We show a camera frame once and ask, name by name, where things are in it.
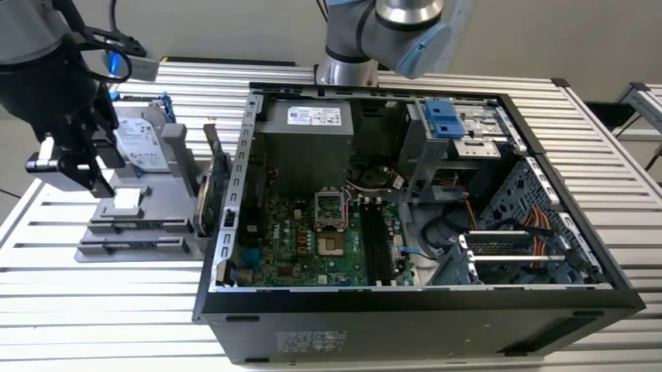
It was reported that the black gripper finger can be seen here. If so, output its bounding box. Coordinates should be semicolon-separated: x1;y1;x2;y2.
26;133;117;199
98;141;129;171

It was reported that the RAM stick with black chips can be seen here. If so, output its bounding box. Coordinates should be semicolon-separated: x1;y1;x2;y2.
103;239;165;250

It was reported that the black RAM slot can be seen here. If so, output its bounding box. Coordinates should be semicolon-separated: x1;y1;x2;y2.
366;197;385;287
372;197;390;287
378;197;398;287
361;197;378;287

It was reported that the silver hard disk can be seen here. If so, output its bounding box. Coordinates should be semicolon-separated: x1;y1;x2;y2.
111;101;173;174

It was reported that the silver CPU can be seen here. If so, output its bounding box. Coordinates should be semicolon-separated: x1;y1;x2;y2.
113;188;143;211

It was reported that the grey parts rack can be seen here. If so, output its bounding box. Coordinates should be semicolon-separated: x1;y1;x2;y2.
74;123;233;265

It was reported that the blue disk carrier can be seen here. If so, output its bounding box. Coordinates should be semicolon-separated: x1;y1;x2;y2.
109;91;178;180

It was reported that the green graphics card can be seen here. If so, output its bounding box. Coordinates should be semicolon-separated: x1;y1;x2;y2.
193;122;233;238

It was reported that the black bar with yellow end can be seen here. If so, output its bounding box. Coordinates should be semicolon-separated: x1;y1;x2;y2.
159;55;298;67

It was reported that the grey power supply unit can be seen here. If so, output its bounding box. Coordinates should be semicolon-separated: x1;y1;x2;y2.
255;97;357;195

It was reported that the green motherboard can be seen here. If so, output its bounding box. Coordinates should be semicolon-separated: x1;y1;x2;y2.
235;191;420;288

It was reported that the metal socket cover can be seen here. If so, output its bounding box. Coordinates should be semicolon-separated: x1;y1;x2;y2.
313;187;347;233

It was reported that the CPU socket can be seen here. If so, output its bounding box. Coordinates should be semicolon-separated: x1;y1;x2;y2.
315;231;347;258

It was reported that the black cooler fan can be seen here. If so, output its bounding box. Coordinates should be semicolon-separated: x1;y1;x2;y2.
347;160;404;191

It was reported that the black case fan shroud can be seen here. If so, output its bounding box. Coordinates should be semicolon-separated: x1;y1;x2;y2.
356;99;404;160

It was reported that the silver drive cage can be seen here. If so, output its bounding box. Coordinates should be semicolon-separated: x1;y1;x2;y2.
398;97;530;203

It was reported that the blue drive bay latch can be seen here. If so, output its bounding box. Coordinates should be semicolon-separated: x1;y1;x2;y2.
422;99;461;140

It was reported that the black Dell PC case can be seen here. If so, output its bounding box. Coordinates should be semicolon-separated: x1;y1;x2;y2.
191;80;648;366

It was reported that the metal disk bay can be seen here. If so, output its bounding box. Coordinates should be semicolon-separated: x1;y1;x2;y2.
432;228;569;288

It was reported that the aluminium side table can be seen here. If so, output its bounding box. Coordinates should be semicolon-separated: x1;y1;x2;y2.
614;81;662;141

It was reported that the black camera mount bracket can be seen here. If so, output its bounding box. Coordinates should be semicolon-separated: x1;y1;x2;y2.
77;25;150;55

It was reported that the black cable with blue tab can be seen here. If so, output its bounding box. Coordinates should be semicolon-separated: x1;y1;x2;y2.
396;244;441;260

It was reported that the black looped cable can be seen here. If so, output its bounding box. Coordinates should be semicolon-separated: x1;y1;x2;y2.
420;207;470;261

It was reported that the thin orange wire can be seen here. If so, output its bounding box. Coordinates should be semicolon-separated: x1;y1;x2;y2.
464;192;478;233

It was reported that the orange red wire bundle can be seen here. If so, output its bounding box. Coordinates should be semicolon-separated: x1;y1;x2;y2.
521;206;556;272

